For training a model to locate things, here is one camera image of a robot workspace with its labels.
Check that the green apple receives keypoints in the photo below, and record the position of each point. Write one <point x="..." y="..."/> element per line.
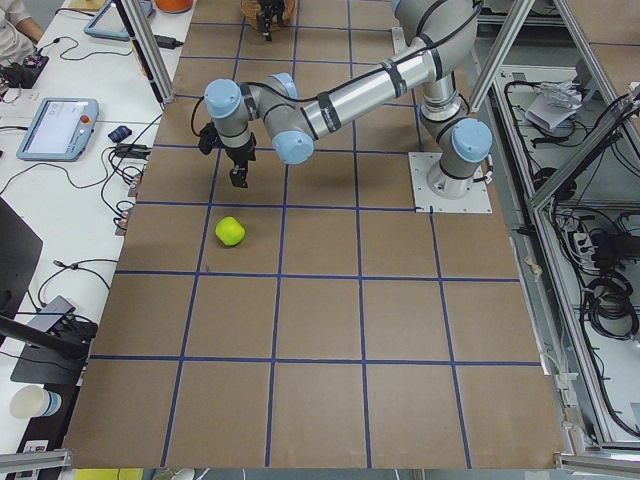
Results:
<point x="229" y="231"/>

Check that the black usb hub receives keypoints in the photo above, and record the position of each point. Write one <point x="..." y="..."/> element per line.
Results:
<point x="133" y="151"/>

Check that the aluminium frame post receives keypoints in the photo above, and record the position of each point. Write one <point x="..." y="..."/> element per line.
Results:
<point x="145" y="45"/>

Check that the person at desk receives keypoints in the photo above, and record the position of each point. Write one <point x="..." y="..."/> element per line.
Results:
<point x="20" y="33"/>

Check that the black monitor stand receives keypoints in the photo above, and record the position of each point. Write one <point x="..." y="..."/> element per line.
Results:
<point x="55" y="342"/>

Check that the crumpled white paper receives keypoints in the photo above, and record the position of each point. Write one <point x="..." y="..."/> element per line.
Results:
<point x="555" y="103"/>

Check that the orange bucket with lid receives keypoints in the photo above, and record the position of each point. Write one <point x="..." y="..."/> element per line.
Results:
<point x="174" y="6"/>

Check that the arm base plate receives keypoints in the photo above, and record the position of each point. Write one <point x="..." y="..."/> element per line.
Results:
<point x="435" y="192"/>
<point x="398" y="40"/>

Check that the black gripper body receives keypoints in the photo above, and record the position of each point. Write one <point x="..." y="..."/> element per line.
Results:
<point x="270" y="11"/>
<point x="239" y="154"/>

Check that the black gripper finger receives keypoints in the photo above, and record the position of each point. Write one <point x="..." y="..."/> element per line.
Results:
<point x="264" y="24"/>
<point x="238" y="175"/>

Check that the white paper cup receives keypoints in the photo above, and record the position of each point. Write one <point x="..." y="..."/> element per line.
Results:
<point x="33" y="402"/>

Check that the blue teach pendant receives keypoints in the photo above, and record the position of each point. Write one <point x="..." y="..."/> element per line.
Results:
<point x="60" y="130"/>
<point x="111" y="22"/>

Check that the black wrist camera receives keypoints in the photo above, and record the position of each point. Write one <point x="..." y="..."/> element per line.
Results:
<point x="208" y="139"/>

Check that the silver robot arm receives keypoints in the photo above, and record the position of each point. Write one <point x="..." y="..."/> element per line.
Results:
<point x="439" y="35"/>

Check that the woven wicker basket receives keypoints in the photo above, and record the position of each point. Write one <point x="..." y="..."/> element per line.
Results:
<point x="250" y="9"/>

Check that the small dark blue pouch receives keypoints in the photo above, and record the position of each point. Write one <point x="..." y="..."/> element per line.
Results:
<point x="120" y="133"/>

